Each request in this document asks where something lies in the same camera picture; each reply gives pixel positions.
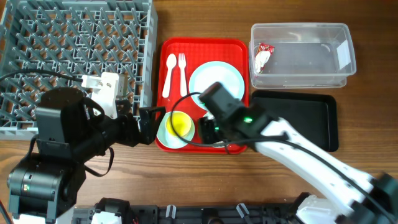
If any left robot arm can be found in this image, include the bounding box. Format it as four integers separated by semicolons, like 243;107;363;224
5;87;165;223

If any yellow cup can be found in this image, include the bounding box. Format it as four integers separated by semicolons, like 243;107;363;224
165;111;192;137

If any black waste tray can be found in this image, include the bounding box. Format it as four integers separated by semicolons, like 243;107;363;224
251;90;340;152

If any right black cable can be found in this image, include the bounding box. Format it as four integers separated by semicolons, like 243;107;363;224
169;91;398;218

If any black cable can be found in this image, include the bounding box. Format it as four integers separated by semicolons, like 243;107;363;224
169;91;398;218
0;68;84;83

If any clear plastic bin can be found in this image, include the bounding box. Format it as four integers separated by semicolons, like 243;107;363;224
248;22;357;89

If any large light blue plate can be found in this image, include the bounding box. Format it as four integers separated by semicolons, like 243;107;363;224
188;61;245;100

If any green bowl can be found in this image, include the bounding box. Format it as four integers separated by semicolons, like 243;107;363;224
203;112;226;148

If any small light blue saucer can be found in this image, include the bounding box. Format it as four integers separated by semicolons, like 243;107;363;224
157;112;195;149

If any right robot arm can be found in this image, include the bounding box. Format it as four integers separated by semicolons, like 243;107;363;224
198;82;397;223

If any red plastic tray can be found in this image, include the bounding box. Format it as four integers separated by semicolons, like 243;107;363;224
155;37;249;154

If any grey dishwasher rack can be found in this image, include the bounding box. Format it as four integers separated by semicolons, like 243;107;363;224
1;0;158;140

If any white plastic spoon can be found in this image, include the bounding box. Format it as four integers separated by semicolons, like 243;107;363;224
162;54;177;98

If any white plastic fork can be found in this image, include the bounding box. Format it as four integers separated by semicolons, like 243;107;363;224
178;53;187;96

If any red snack wrapper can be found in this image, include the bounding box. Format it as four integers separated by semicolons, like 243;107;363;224
254;43;275;73

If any left black cable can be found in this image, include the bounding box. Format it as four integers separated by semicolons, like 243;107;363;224
0;68;84;83

